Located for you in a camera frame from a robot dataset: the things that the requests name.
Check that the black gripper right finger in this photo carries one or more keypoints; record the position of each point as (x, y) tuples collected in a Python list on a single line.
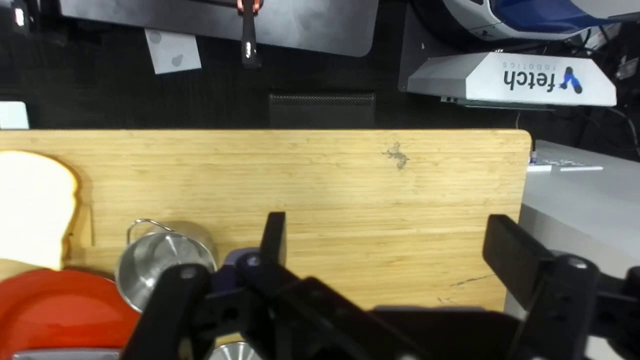
[(566, 307)]

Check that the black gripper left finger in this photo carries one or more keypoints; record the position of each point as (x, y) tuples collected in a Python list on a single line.
[(200, 320)]

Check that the steel pot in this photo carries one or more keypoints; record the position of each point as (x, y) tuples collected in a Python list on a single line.
[(156, 262)]

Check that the red plate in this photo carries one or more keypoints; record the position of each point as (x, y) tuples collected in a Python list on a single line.
[(60, 310)]

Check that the toy bread slice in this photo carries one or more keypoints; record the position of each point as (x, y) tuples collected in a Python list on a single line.
[(33, 207)]

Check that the white paper sheet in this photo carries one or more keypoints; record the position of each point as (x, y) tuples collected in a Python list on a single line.
[(172, 52)]

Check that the black tool orange tip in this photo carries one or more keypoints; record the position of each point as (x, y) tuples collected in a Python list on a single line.
[(249, 37)]

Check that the grey floor mat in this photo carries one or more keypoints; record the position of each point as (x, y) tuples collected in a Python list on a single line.
[(313, 22)]

